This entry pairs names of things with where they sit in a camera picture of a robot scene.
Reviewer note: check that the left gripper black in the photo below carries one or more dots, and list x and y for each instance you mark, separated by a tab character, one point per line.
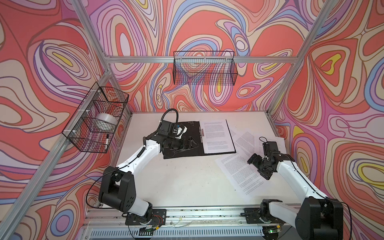
183	146

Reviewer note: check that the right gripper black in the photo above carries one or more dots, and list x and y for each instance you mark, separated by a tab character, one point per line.
266	175

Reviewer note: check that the orange black folder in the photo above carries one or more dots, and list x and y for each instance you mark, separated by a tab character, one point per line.
193	130

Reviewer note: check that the printed paper sheet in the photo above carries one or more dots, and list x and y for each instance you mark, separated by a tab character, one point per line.
245	142
244	177
216	137

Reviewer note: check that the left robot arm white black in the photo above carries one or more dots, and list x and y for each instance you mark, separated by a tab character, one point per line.
118	188

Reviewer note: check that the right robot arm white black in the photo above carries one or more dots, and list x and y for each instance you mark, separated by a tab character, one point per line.
318	218

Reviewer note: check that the marker pen in basket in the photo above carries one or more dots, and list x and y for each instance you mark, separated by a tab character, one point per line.
107	141

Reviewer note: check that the white tape roll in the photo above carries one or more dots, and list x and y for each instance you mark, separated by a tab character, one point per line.
106	122

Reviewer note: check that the white vented panel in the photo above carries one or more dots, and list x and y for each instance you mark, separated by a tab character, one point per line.
177	233

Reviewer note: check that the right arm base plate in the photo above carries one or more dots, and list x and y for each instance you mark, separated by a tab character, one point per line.
257	216

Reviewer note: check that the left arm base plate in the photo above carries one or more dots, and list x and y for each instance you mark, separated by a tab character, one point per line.
153	217

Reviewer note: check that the black wire basket left wall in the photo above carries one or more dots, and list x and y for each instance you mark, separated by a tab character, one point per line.
81	130

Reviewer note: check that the black wire basket wall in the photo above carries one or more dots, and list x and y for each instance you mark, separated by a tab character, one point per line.
81	130
197	72

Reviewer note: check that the black wire basket back wall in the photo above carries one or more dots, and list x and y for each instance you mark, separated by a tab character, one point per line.
197	72

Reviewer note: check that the aluminium frame back bar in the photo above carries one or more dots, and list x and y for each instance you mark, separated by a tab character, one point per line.
167	60

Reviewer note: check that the aluminium front rail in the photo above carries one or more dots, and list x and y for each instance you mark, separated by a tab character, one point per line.
177	217

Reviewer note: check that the aluminium frame left post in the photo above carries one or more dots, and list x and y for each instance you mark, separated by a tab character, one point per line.
108	76

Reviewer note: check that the aluminium frame post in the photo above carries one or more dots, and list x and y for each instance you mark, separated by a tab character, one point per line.
108	76
313	32

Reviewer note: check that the aluminium frame right post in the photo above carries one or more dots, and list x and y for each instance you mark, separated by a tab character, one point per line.
313	32

